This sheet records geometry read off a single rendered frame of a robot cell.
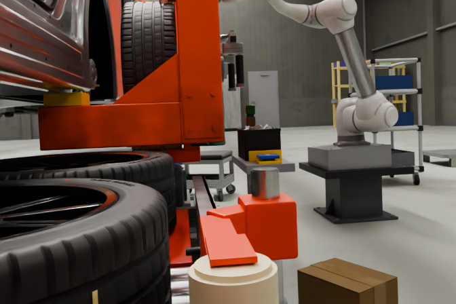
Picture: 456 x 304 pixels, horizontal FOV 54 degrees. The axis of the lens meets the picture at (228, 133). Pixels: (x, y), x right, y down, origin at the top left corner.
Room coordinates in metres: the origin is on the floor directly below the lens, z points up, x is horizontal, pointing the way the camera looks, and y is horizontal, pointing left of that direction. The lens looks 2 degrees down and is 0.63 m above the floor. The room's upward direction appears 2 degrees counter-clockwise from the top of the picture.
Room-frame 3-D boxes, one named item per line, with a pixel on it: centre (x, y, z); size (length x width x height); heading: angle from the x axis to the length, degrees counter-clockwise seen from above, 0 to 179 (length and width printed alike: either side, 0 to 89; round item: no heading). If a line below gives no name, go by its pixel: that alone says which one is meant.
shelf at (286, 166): (1.74, -0.12, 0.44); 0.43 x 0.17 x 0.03; 6
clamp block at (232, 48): (2.10, -0.04, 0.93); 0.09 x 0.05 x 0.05; 96
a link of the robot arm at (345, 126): (2.63, -0.72, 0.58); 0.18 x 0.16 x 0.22; 29
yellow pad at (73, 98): (1.73, 0.61, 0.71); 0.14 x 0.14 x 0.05; 6
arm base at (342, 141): (2.66, -0.72, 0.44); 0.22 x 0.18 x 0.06; 177
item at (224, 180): (3.40, 0.20, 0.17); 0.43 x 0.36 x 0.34; 76
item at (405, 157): (3.75, -1.29, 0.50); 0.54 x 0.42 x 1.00; 6
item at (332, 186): (2.64, -0.72, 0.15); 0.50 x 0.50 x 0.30; 7
